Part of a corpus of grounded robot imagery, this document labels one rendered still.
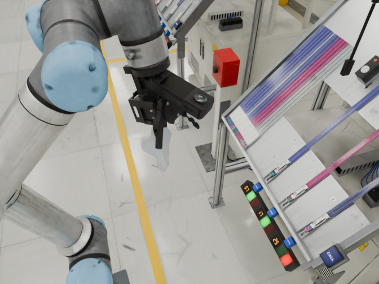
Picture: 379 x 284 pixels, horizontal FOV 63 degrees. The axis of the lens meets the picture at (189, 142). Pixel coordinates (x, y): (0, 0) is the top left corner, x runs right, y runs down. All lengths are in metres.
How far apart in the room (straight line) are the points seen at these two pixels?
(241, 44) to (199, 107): 1.66
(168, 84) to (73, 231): 0.53
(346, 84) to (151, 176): 1.33
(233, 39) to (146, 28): 1.65
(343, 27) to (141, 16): 0.89
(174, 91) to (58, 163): 1.80
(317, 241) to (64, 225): 0.72
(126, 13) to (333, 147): 1.17
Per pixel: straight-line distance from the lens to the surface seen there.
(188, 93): 0.54
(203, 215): 1.88
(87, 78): 0.38
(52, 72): 0.38
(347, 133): 1.59
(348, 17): 1.30
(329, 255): 0.97
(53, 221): 0.87
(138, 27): 0.52
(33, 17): 0.53
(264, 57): 2.32
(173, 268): 1.74
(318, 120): 1.61
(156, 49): 0.53
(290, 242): 1.06
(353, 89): 1.13
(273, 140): 1.18
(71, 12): 0.49
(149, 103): 0.58
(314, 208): 1.05
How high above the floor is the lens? 1.61
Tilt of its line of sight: 46 degrees down
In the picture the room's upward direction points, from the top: straight up
